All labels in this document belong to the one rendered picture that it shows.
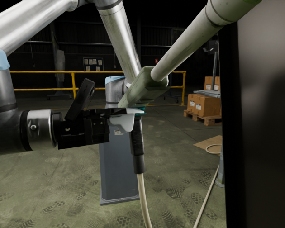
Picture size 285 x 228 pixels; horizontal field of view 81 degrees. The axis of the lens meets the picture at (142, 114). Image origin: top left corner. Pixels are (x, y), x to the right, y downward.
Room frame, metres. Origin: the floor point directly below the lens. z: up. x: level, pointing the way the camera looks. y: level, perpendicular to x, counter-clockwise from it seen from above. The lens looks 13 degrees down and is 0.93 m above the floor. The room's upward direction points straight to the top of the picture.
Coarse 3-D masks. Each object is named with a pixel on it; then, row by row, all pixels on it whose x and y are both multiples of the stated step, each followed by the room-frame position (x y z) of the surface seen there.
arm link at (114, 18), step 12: (96, 0) 0.75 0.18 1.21; (108, 0) 0.74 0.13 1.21; (120, 0) 0.78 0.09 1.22; (108, 12) 0.77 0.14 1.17; (120, 12) 0.79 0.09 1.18; (108, 24) 0.81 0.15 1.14; (120, 24) 0.81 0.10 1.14; (120, 36) 0.84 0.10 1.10; (132, 36) 0.90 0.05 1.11; (120, 48) 0.88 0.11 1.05; (132, 48) 0.90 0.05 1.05; (120, 60) 0.94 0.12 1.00; (132, 60) 0.93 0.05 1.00; (132, 72) 0.98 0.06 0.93
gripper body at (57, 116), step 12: (60, 120) 0.36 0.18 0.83; (84, 120) 0.36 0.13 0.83; (96, 120) 0.38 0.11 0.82; (60, 132) 0.34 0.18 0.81; (72, 132) 0.37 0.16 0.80; (84, 132) 0.37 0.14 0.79; (96, 132) 0.37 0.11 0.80; (108, 132) 0.37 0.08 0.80; (60, 144) 0.34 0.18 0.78; (72, 144) 0.37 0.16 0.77; (84, 144) 0.37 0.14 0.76
